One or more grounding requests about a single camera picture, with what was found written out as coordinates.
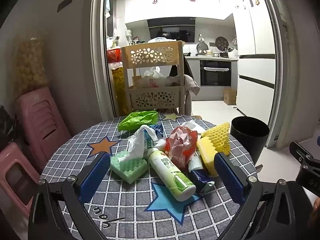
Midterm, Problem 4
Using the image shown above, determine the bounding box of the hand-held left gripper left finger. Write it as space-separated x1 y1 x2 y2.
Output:
28 152 112 240

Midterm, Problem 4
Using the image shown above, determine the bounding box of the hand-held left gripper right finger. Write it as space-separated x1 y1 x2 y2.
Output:
214 152 315 240

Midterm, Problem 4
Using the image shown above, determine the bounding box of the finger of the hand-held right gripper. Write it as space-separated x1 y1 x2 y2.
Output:
289 141 320 167

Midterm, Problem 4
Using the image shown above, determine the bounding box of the blue snack packet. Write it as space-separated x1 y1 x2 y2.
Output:
187 155 216 201

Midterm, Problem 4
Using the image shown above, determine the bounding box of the green sponge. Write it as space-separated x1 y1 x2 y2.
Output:
110 148 148 183

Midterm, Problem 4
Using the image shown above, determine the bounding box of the yellow sponge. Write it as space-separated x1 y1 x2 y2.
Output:
196 137 220 178

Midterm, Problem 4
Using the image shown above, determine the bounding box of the black trash bin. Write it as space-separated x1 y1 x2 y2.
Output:
230 116 270 165

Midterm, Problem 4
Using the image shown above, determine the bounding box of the person's right hand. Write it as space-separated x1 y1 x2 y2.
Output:
311 197 320 221

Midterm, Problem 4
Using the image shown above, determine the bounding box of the yellow foam fruit net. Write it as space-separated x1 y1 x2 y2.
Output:
201 122 231 155

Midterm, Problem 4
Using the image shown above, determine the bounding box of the crumpled white tissue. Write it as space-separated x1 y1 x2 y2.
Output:
127 125 159 158

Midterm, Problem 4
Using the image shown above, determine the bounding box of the white green plastic bottle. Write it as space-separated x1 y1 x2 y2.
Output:
147 147 197 202

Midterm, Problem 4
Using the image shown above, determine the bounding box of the white paper napkin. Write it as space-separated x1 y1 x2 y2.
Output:
180 119 205 134

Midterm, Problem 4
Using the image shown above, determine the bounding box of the red plastic bag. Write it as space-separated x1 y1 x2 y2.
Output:
165 126 198 172

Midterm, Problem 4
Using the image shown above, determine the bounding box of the green plastic bag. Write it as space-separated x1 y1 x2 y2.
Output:
118 110 158 132

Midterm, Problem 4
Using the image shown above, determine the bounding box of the blue white wrapper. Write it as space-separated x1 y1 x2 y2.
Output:
149 124 164 140

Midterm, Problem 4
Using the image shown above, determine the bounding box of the stack of pink stools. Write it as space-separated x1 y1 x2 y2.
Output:
14 87 72 173

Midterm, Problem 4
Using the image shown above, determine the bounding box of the cardboard box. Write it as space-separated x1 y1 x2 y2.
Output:
223 89 237 105

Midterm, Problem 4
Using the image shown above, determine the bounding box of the pink plastic stool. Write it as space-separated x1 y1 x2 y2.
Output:
0 142 42 220

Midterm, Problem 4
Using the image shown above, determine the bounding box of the yellow plastic bag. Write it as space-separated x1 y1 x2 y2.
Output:
111 64 130 115

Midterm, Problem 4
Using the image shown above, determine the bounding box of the pinkish grey towel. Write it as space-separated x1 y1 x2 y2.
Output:
184 74 201 115

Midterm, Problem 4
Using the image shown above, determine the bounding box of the dark cloth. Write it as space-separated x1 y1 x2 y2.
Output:
0 105 18 150

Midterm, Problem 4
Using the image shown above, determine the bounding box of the black built-in oven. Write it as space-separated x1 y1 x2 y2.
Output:
200 60 232 87

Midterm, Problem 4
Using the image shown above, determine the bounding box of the white plastic bag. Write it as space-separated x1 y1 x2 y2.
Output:
139 66 180 88

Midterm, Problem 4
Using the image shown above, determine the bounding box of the black garment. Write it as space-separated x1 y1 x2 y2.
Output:
168 55 194 80

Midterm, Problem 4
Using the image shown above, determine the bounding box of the red basket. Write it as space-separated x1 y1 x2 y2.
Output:
107 49 123 63

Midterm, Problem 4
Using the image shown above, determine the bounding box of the clear bag of yellow balls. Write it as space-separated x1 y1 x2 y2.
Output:
12 36 49 97

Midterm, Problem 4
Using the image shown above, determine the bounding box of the white refrigerator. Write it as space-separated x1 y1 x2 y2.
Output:
232 0 277 123

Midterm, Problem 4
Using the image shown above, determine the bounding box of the beige flower-cutout cart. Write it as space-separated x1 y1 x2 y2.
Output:
121 41 187 115

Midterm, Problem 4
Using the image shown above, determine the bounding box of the round steamer rack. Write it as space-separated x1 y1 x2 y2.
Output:
215 36 229 50

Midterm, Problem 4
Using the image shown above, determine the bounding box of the black range hood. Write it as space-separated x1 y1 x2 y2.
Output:
147 17 196 43

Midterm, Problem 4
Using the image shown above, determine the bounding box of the sliding door frame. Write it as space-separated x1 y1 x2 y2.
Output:
257 0 300 150
90 0 118 120

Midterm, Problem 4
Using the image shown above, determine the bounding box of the dark wall panel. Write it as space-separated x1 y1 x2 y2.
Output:
57 0 74 12

